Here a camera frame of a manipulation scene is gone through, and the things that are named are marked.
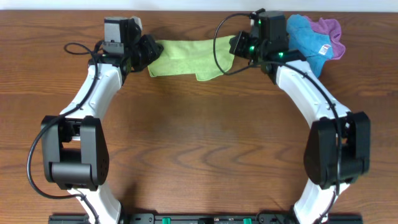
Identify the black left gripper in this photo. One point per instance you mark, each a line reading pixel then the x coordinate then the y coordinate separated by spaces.
pixel 150 49

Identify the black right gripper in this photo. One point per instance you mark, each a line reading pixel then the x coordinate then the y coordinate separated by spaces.
pixel 237 47

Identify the green cloth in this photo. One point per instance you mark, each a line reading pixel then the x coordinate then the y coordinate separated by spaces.
pixel 183 57

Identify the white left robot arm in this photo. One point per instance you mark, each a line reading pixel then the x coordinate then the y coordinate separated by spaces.
pixel 75 154

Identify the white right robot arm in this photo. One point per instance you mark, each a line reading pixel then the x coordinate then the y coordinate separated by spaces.
pixel 337 152

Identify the blue cloth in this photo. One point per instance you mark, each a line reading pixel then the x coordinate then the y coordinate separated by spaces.
pixel 315 47

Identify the purple cloth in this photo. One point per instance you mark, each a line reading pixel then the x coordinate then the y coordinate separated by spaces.
pixel 332 28

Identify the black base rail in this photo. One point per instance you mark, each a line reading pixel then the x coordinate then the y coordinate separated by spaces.
pixel 262 218

